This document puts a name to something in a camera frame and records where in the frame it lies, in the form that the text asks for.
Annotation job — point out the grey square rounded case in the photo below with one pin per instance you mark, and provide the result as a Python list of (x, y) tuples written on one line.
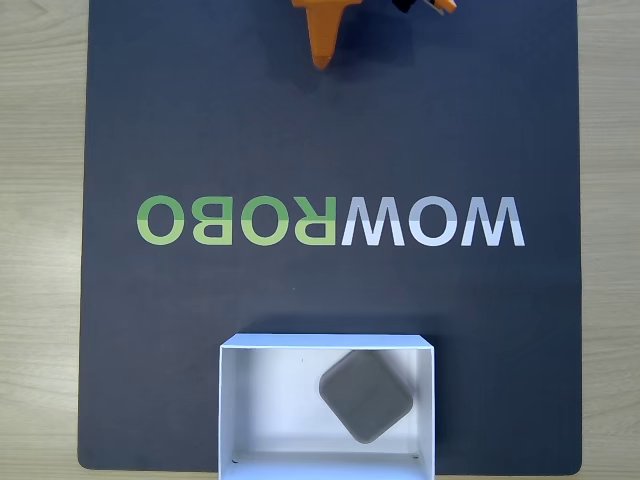
[(365, 395)]

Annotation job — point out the dark mat with WOWROBO print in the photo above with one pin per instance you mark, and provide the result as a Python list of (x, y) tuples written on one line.
[(200, 125)]

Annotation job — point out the white open cardboard box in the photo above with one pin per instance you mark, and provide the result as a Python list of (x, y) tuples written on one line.
[(270, 400)]

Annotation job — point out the orange and black camera mount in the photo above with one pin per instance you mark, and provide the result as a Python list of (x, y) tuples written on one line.
[(445, 5)]

